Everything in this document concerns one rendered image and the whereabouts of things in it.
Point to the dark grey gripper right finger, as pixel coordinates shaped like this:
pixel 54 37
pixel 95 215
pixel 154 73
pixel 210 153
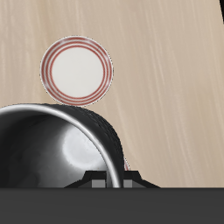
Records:
pixel 131 177

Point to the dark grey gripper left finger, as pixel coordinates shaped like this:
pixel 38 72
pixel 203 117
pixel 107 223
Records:
pixel 94 177

